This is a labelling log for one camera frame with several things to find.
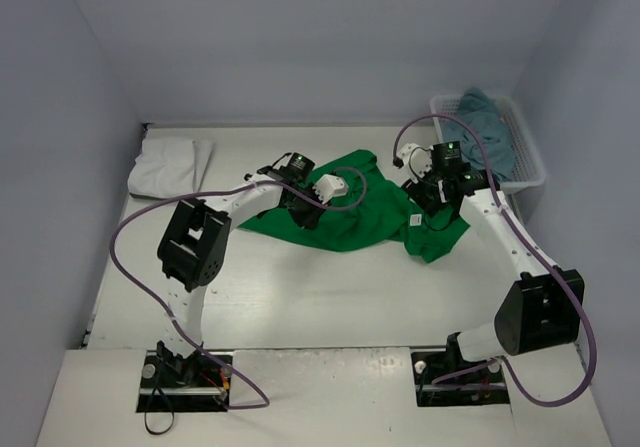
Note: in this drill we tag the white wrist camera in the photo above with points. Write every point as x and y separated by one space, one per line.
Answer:
414 160
329 187

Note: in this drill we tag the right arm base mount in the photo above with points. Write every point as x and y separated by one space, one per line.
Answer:
444 380

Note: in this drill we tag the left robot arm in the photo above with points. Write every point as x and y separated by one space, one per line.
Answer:
194 245

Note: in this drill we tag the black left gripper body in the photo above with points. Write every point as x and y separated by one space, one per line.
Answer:
304 207

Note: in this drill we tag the light blue garment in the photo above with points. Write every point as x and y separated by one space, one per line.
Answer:
480 113

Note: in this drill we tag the white laundry basket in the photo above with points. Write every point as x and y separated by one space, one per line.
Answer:
529 170

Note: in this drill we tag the white t shirt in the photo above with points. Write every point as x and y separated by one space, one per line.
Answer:
169 167

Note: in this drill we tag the green t shirt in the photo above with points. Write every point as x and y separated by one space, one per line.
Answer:
385 214

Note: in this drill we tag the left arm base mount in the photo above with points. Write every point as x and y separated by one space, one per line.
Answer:
204 388

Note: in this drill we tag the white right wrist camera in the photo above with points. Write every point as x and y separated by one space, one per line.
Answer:
414 160

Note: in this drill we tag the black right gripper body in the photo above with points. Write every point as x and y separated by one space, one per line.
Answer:
426 199

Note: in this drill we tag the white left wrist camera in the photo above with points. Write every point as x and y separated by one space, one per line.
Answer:
329 187

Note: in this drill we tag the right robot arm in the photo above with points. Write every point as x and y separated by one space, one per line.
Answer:
538 306

